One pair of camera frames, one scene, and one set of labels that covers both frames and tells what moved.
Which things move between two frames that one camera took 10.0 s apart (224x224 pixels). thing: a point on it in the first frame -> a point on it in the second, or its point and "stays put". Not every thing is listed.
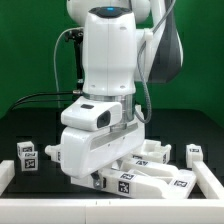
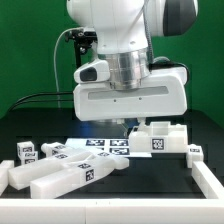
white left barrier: (7, 173) stays put
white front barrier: (112, 211) stays put
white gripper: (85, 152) -> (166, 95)
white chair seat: (152, 150) -> (158, 137)
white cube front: (29, 161) stays put
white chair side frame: (145, 177) -> (58, 174)
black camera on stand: (74, 35) stays put
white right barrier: (207, 181) stays put
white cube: (194, 153) stays put
